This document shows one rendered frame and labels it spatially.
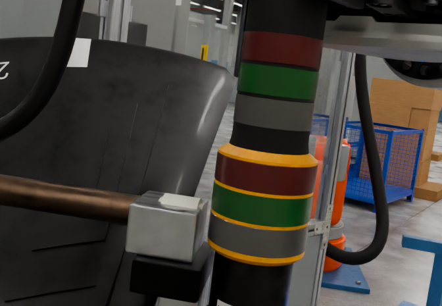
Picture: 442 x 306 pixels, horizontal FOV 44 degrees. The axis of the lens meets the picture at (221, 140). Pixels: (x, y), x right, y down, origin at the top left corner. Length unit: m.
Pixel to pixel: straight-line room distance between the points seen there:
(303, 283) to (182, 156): 1.43
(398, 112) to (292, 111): 7.99
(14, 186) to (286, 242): 0.12
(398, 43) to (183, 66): 0.18
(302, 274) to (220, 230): 1.49
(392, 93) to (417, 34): 8.01
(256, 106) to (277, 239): 0.05
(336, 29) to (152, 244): 0.14
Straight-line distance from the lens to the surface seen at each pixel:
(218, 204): 0.23
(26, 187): 0.26
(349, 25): 0.29
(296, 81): 0.22
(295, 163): 0.22
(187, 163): 0.33
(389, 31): 0.28
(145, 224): 0.24
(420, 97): 8.14
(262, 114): 0.22
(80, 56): 0.40
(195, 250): 0.24
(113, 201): 0.25
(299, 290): 1.73
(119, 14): 1.04
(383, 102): 8.30
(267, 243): 0.22
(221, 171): 0.23
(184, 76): 0.39
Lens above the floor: 1.42
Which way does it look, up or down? 7 degrees down
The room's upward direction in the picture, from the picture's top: 7 degrees clockwise
